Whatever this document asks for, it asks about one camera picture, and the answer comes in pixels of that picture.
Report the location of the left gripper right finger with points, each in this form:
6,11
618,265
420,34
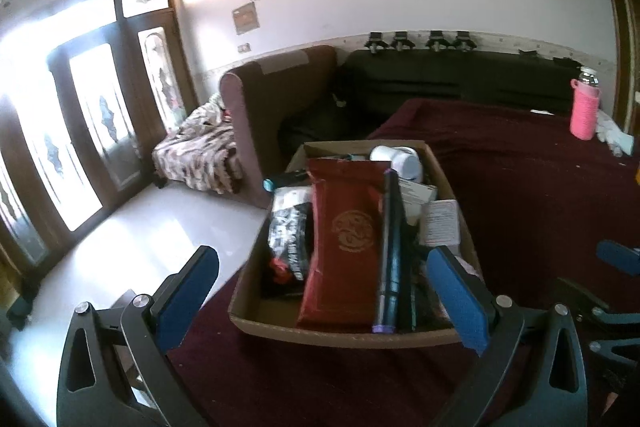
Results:
494,327

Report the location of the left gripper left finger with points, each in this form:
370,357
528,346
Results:
114,369

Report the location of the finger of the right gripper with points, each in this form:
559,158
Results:
621,257
613,336

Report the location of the purple black pen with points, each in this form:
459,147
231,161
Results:
393,295

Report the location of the small white box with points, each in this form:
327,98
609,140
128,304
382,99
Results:
439,224

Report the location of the dark red packet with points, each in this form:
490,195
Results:
340,290

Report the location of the black and white snack bag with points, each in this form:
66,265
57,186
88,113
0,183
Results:
290,239

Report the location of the white pill bottle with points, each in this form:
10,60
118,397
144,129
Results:
404,160

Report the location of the white medicine box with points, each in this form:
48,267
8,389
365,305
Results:
414,196

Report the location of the black marker pen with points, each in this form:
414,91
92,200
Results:
285,179

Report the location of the dark red bedspread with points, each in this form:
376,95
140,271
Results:
537,202

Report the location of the white crumpled cloth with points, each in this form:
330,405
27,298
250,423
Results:
619,142

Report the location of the pink sleeved water bottle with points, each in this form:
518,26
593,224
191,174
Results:
583,120

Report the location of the patterned blanket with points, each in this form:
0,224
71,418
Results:
201,152

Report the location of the wooden glass door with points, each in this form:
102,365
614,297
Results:
88,89

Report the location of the black clamp on ledge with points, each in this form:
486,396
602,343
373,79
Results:
401,41
464,42
375,42
437,42

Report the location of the brown armchair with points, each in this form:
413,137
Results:
259,95

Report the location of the black sofa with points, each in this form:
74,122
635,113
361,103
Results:
368,89

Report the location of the small wall plaque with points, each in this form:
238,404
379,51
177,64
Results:
245,18

